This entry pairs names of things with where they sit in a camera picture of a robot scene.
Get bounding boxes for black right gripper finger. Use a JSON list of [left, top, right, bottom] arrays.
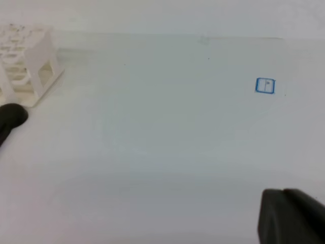
[[257, 189, 324, 244]]

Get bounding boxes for white test tube rack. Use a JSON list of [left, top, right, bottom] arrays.
[[1, 23, 64, 107]]

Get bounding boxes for blue square marking sticker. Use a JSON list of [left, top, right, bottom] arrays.
[[255, 78, 276, 94]]

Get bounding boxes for black scoop tool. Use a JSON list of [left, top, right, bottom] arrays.
[[0, 103, 28, 145]]

